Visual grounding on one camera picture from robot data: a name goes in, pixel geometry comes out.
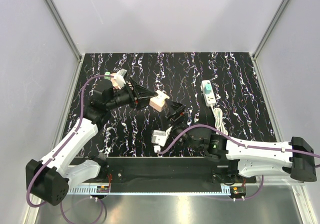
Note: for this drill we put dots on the white power strip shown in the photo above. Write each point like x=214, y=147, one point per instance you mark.
x=210, y=100

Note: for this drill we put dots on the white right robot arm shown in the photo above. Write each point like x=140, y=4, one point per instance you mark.
x=244, y=158

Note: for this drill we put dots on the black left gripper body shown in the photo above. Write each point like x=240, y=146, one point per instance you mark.
x=124, y=97

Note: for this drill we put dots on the light blue plug adapter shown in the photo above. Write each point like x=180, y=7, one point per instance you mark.
x=207, y=89

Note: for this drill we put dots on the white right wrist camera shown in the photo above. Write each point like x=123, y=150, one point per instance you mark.
x=159, y=138

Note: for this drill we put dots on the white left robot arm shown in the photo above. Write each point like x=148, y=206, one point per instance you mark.
x=93, y=117

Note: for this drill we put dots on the beige cube adapter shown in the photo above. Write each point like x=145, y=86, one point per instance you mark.
x=158, y=102

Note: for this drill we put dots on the pink round power strip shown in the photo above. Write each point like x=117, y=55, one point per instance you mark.
x=118, y=81

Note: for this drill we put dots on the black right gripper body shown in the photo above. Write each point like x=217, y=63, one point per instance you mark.
x=178, y=127

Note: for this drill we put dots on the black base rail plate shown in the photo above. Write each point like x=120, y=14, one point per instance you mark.
x=124, y=169

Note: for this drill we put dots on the aluminium frame rail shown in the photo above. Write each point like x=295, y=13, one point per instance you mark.
x=52, y=187

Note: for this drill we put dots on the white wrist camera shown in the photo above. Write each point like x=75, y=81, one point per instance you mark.
x=159, y=138
x=123, y=72

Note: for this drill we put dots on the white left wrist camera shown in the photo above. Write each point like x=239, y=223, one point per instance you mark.
x=123, y=72

